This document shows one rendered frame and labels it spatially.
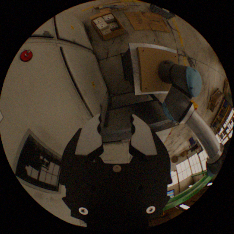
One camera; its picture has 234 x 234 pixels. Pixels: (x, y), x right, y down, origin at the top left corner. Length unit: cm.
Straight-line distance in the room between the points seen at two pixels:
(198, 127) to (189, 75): 20
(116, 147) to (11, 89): 64
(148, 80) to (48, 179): 62
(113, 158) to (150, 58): 66
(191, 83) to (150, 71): 24
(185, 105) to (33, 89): 53
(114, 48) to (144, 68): 87
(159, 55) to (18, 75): 60
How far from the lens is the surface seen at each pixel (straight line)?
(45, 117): 28
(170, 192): 587
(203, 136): 36
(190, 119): 34
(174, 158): 1031
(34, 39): 48
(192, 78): 31
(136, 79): 46
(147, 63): 43
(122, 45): 124
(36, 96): 29
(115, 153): 54
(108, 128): 60
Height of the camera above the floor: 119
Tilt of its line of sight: 50 degrees down
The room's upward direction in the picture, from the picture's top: 179 degrees counter-clockwise
